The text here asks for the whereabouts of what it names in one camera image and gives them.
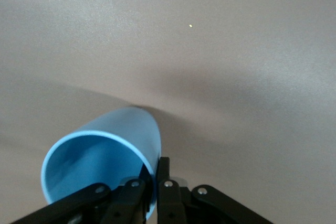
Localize brown table mat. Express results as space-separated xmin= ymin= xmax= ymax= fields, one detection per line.
xmin=0 ymin=0 xmax=336 ymax=224

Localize light blue plastic cup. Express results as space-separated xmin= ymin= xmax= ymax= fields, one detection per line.
xmin=41 ymin=107 xmax=162 ymax=222

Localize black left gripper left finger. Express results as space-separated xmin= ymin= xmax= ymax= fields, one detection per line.
xmin=10 ymin=166 xmax=155 ymax=224

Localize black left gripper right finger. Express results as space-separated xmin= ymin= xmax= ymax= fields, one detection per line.
xmin=156 ymin=157 xmax=275 ymax=224

